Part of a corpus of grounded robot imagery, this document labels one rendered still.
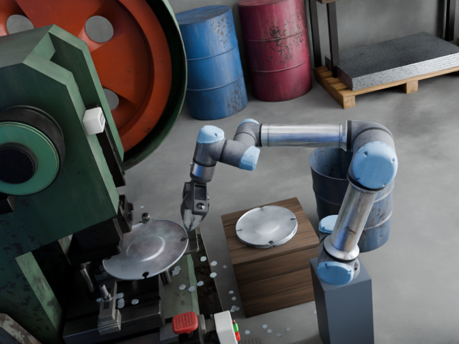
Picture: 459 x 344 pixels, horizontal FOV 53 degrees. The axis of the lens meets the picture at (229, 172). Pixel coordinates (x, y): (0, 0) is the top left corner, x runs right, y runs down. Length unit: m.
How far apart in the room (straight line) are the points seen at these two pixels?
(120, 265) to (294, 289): 0.97
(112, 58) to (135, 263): 0.70
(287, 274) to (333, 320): 0.39
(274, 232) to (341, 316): 0.51
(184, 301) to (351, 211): 0.60
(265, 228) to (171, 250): 0.74
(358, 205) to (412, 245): 1.23
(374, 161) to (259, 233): 0.98
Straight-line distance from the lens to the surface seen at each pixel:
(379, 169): 1.32
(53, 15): 1.66
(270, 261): 2.09
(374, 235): 2.51
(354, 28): 5.05
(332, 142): 1.45
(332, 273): 1.56
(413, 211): 2.84
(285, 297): 2.27
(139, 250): 1.57
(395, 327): 2.24
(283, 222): 2.20
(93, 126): 1.16
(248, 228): 2.20
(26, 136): 1.05
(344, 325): 1.92
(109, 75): 1.69
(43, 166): 1.08
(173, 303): 1.56
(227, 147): 1.37
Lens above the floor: 1.73
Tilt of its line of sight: 31 degrees down
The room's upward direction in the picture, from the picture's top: 13 degrees counter-clockwise
